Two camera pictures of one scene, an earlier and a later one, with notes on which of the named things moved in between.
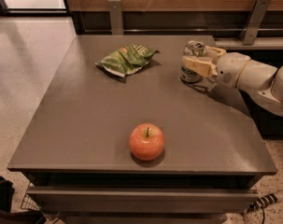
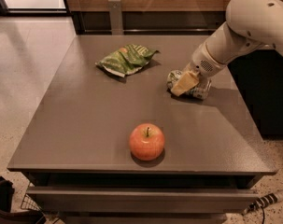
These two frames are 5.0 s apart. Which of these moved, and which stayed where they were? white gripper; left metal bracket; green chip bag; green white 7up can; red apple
Moved: green white 7up can; white gripper
Stayed: red apple; left metal bracket; green chip bag
